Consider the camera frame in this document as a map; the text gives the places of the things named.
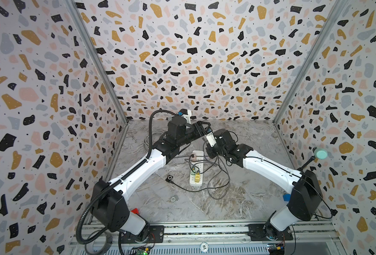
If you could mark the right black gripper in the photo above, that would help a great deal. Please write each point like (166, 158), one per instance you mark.
(212, 154)

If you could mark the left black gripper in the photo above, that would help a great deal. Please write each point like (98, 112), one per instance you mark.
(196, 127)

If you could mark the white power strip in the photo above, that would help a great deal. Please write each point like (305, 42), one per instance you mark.
(199, 164)

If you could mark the yellow USB charger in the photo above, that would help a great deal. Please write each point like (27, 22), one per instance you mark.
(197, 177)

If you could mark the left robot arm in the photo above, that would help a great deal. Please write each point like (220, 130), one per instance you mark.
(109, 199)

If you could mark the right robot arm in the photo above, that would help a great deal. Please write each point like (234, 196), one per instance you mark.
(302, 185)

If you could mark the blue cube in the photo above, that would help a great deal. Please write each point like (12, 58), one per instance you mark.
(286, 197)

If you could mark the red cube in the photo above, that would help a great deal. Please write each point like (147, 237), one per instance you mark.
(135, 211)

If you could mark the black tape roll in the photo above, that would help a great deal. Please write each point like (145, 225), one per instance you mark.
(100, 246)

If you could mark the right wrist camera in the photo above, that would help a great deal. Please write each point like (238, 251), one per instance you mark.
(211, 139)

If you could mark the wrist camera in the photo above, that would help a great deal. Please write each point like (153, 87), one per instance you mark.
(185, 113)
(211, 139)

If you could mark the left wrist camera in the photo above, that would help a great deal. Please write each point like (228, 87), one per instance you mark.
(185, 113)

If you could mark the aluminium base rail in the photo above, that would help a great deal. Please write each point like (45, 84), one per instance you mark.
(226, 238)

